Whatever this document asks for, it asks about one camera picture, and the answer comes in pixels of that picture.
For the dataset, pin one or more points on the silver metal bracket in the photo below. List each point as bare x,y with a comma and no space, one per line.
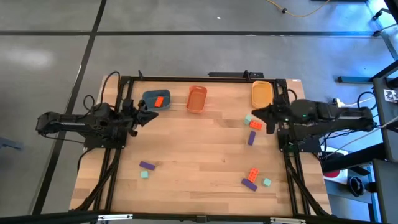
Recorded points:
115,216
287,220

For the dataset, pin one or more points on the white power strip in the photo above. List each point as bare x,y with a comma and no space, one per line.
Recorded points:
335,102

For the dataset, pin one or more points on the black diagonal bar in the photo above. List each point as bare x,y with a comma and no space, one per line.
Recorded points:
351,158

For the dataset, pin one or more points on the black headphones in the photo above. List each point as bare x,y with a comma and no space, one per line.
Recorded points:
356,186

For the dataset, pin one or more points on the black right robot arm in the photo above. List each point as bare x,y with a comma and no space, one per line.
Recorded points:
335,113

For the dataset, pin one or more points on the teal cube block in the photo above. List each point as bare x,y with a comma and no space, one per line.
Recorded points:
267,182
247,119
144,174

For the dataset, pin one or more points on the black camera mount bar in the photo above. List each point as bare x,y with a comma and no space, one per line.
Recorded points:
230,74

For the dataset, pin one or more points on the grey metal floor bar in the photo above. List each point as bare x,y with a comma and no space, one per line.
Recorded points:
354,79

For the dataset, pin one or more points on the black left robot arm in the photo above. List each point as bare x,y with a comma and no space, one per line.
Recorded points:
68,124

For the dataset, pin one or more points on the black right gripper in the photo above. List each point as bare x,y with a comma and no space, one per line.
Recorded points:
281,115

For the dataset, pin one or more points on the orange plastic bin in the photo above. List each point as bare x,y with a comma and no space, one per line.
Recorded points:
196,99

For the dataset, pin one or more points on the purple long block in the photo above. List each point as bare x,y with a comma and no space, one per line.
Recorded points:
147,165
252,138
249,184

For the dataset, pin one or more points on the red round object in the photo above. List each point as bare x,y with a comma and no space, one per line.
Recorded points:
331,173

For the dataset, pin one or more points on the yellow plastic bin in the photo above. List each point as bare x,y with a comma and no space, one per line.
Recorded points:
262,94

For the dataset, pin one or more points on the orange studded block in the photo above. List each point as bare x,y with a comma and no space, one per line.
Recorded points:
256,125
159,101
253,175

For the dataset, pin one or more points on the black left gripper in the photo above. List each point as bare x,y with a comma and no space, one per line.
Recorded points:
130,116

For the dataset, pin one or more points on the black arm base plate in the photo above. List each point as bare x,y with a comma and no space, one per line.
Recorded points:
306,148
93,143

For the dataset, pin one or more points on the black and white tag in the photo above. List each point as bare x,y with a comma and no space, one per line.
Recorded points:
391,95

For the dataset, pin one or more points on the black rig beam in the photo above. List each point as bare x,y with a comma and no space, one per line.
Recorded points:
46,217

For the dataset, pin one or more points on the blue plastic bin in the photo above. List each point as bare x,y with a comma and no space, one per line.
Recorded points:
150,99

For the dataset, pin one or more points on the black aluminium table frame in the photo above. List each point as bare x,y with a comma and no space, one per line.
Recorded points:
186,79

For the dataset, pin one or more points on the grey metal furniture leg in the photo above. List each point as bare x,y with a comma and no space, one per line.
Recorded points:
388,34

